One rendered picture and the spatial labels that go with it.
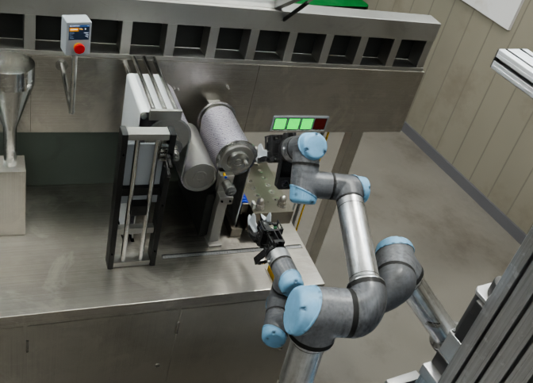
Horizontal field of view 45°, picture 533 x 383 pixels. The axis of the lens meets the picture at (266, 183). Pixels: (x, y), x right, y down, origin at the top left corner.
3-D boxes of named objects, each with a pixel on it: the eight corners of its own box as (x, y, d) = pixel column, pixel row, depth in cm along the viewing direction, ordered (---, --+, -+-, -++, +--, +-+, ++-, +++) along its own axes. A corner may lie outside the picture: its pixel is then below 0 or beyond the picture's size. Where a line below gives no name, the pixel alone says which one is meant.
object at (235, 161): (226, 157, 219) (247, 150, 220) (224, 153, 220) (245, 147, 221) (229, 173, 224) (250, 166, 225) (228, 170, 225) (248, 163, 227)
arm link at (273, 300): (261, 323, 206) (268, 299, 199) (266, 298, 215) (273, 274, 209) (285, 329, 206) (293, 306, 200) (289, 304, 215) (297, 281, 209)
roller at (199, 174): (180, 192, 224) (185, 163, 217) (164, 149, 242) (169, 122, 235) (213, 190, 228) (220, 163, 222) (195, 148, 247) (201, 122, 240)
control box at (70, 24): (67, 59, 179) (68, 24, 173) (59, 47, 183) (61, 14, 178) (91, 57, 183) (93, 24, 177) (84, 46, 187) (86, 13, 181)
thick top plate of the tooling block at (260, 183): (251, 225, 241) (254, 213, 237) (220, 162, 269) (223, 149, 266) (289, 223, 247) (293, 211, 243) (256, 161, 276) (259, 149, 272)
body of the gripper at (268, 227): (278, 217, 217) (291, 242, 208) (272, 236, 222) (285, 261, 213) (257, 218, 214) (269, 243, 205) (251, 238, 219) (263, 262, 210)
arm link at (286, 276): (278, 300, 200) (285, 281, 195) (266, 275, 208) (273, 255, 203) (301, 298, 203) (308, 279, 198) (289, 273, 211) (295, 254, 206)
